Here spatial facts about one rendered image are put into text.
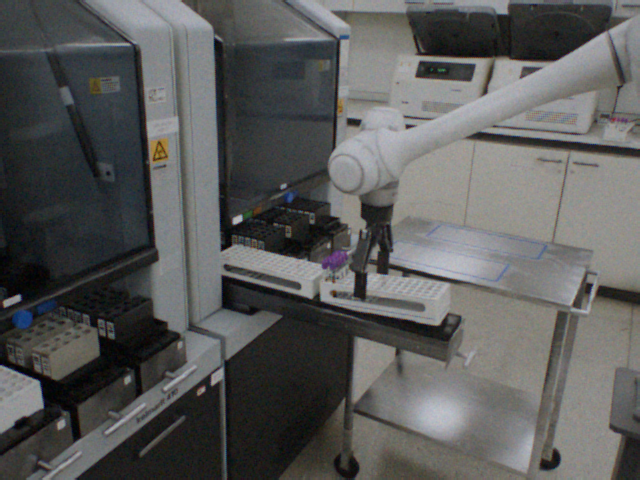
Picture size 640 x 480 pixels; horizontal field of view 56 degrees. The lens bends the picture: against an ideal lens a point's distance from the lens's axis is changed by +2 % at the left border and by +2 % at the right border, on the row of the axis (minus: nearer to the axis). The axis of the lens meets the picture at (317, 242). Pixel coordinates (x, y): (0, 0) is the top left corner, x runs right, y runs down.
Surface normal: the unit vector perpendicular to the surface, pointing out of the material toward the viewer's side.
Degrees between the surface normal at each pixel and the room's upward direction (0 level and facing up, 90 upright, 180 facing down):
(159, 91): 90
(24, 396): 90
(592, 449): 0
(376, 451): 0
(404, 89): 90
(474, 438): 0
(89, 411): 90
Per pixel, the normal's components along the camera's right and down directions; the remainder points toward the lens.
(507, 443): 0.03, -0.93
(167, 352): 0.88, 0.19
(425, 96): -0.50, 0.29
